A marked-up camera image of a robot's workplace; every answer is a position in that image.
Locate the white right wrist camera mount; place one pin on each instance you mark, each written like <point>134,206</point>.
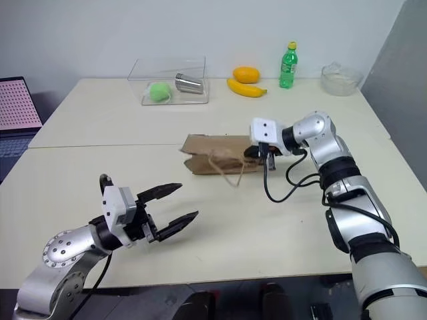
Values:
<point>263,130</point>

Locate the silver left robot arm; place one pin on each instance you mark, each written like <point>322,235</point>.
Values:
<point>63,250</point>

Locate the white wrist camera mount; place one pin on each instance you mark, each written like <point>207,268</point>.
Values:
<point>113,206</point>
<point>263,130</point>

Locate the clear glass bowl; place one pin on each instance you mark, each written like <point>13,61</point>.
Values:
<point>340,85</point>

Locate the yellow banana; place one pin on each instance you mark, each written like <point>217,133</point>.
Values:
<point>245,89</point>

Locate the laptop with pink screen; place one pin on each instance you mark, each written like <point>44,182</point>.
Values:
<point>16,106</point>

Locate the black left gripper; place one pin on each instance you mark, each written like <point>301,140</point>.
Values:
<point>138,225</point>

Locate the green ball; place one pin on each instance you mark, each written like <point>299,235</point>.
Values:
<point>159,92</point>

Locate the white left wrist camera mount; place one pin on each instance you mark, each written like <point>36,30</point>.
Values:
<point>113,206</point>

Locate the stainless steel cup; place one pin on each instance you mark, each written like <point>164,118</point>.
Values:
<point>188,85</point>

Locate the green soda bottle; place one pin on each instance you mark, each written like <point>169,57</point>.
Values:
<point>288,70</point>

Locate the orange mango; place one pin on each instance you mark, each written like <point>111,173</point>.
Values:
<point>246,74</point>

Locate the clear plastic box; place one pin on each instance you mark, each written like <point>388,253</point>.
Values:
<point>197,100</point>

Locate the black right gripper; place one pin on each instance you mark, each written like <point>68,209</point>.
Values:
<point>271,153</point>

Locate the grey partition panel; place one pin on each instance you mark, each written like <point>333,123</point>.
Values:
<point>400,83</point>

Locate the brown paper bag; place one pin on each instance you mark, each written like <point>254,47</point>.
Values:
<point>213,148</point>

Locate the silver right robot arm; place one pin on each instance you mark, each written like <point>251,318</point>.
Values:
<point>367,200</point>

